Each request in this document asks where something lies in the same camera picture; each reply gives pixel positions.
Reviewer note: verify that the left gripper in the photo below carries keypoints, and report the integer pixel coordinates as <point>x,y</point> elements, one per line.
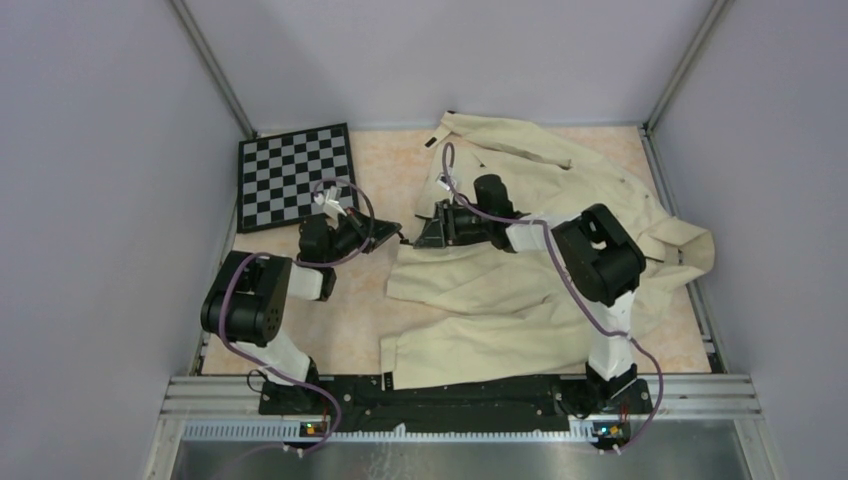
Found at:
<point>362,225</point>

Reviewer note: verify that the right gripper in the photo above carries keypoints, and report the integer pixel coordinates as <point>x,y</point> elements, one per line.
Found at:
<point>441,228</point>

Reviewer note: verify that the cream zip-up jacket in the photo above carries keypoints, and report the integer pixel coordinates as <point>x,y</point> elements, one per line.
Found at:
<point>510,314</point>

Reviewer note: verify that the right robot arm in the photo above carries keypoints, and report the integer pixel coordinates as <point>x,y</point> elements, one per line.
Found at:
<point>597,259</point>

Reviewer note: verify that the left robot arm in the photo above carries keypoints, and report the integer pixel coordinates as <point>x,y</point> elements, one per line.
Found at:
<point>244,307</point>

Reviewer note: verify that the black and grey checkerboard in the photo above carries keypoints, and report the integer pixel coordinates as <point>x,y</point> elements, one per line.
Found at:
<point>277,175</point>

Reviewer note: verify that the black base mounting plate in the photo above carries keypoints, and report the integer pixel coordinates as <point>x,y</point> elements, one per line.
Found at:
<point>512,405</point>

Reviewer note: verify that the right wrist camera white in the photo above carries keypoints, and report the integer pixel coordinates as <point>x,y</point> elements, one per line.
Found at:
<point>446,182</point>

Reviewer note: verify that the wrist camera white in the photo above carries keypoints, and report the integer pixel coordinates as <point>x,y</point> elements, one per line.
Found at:
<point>446,182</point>
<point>328,200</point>

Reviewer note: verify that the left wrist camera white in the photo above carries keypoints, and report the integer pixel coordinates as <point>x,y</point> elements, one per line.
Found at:
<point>328,200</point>

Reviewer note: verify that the aluminium front rail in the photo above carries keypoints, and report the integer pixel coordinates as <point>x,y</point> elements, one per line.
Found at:
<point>676,426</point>

